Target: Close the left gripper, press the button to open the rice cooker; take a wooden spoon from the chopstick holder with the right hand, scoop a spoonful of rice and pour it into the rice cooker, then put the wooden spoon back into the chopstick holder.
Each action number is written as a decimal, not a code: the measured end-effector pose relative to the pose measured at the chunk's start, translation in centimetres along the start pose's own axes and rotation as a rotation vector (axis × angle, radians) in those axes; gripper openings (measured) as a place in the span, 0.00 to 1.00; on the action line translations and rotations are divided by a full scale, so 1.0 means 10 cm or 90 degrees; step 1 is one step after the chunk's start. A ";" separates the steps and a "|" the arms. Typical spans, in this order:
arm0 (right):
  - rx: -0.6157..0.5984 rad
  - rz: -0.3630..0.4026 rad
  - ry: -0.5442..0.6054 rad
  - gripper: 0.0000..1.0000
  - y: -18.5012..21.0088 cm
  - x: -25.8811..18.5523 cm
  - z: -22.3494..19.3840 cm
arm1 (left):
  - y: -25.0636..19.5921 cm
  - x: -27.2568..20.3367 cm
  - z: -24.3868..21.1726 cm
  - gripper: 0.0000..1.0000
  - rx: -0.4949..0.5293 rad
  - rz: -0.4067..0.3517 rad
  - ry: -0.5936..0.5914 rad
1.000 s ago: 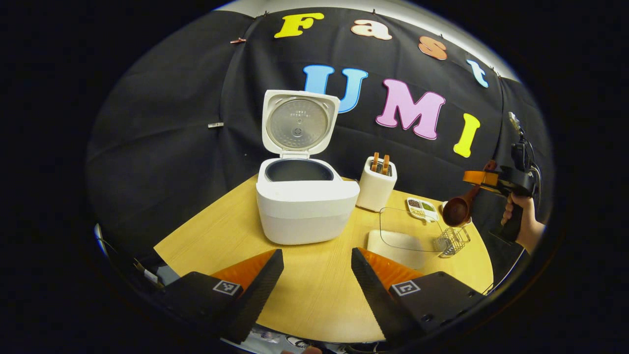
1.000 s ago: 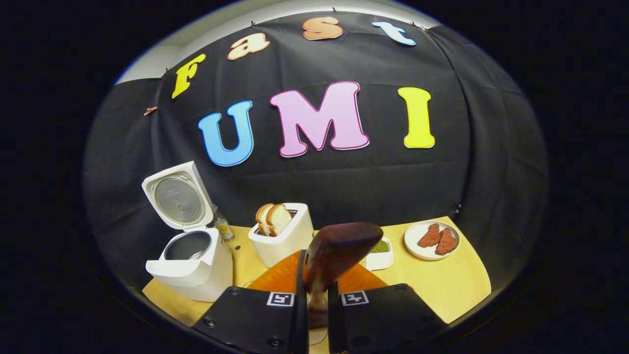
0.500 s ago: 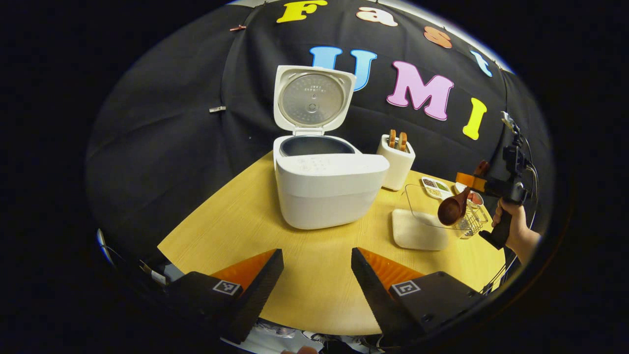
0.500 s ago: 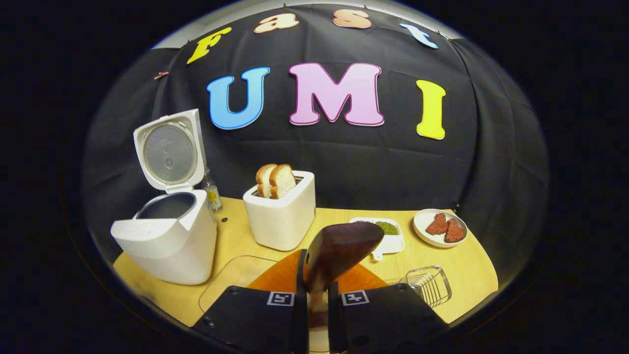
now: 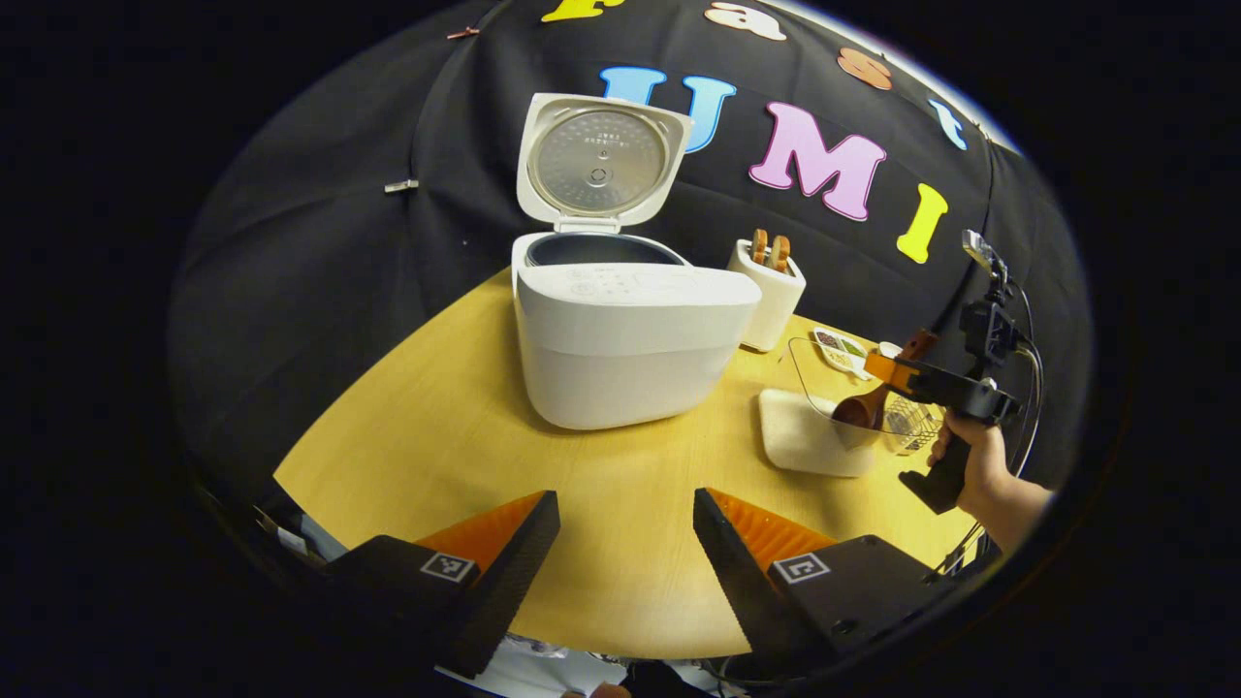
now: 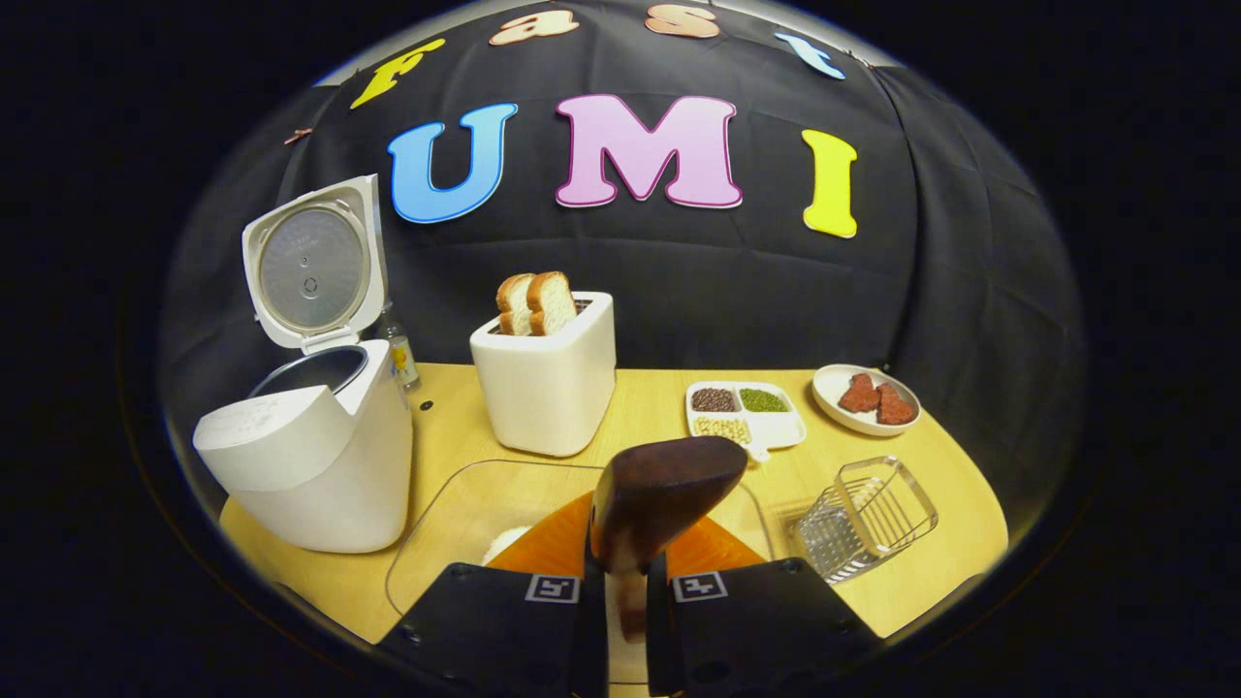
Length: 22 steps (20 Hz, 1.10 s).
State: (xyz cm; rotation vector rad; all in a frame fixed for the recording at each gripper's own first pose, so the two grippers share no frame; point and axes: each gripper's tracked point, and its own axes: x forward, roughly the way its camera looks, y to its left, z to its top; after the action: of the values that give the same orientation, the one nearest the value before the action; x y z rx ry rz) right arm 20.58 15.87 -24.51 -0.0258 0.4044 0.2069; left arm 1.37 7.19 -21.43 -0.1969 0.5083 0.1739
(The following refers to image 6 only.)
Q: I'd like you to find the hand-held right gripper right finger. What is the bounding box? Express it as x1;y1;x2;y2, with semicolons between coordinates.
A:
645;514;885;698

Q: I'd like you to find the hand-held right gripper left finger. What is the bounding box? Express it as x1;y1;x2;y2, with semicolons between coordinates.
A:
376;490;610;698

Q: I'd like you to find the metal wire chopstick holder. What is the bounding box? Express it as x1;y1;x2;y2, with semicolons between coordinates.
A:
787;456;939;585

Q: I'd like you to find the dark wooden spoon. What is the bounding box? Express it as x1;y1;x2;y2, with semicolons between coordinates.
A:
589;436;749;646

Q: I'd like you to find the white rice cooker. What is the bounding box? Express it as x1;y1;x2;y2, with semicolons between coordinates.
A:
192;174;415;555

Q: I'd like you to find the clear plastic container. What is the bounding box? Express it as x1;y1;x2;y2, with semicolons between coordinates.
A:
385;459;774;684

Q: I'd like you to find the white divided dish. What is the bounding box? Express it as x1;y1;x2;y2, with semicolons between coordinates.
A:
684;380;808;463

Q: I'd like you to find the white toaster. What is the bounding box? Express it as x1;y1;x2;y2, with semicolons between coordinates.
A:
469;291;618;459

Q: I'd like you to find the white round plate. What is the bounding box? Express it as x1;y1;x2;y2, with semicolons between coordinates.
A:
811;364;922;437

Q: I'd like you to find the red meat piece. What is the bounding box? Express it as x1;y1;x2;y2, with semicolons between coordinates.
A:
838;373;883;415
875;382;917;427

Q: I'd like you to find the small glass bottle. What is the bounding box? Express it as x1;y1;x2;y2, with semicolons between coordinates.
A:
376;302;423;393

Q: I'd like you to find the bread slice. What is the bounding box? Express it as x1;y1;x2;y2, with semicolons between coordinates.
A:
495;273;536;337
525;270;579;336

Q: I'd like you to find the black backdrop cloth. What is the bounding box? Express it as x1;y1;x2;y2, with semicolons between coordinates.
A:
160;0;1087;544

